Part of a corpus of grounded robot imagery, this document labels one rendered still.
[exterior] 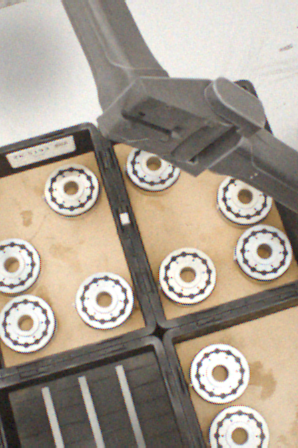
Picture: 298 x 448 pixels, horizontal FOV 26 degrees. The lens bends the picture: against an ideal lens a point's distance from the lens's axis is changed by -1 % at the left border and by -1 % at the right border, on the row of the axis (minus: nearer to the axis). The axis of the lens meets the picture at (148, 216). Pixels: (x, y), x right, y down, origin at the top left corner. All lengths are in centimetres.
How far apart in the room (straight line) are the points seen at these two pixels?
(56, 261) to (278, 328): 42
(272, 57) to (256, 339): 67
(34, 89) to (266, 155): 88
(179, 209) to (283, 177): 52
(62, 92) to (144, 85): 89
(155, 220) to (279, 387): 38
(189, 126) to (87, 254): 60
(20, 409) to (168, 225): 43
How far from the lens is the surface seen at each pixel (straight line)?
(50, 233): 123
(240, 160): 70
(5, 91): 151
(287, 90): 150
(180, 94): 63
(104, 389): 117
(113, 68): 64
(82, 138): 121
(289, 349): 119
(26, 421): 119
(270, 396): 118
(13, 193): 127
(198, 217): 122
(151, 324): 107
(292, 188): 74
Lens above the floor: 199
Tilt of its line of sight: 72 degrees down
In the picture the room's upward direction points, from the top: 3 degrees counter-clockwise
